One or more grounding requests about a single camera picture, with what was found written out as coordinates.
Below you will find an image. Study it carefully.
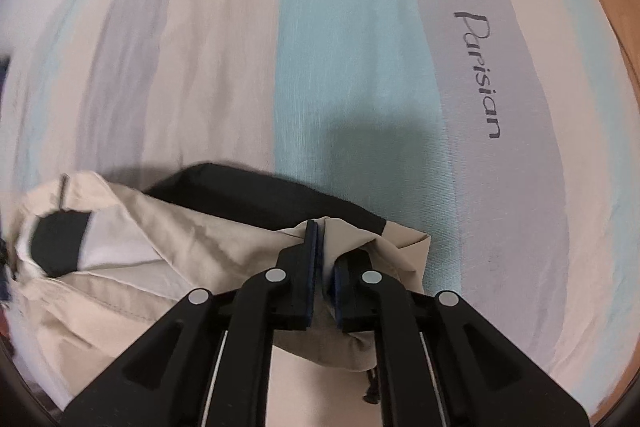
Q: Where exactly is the beige jacket with black trim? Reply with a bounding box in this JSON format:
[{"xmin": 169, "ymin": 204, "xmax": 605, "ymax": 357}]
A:
[{"xmin": 10, "ymin": 162, "xmax": 431, "ymax": 403}]

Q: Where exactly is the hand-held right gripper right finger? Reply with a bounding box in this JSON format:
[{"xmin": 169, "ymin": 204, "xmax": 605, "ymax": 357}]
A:
[{"xmin": 332, "ymin": 247, "xmax": 591, "ymax": 427}]

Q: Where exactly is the striped pastel bed sheet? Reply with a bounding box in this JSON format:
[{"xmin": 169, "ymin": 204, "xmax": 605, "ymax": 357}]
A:
[{"xmin": 0, "ymin": 0, "xmax": 640, "ymax": 423}]

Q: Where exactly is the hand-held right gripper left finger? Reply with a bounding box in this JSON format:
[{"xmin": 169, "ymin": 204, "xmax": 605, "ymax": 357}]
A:
[{"xmin": 60, "ymin": 219, "xmax": 321, "ymax": 427}]

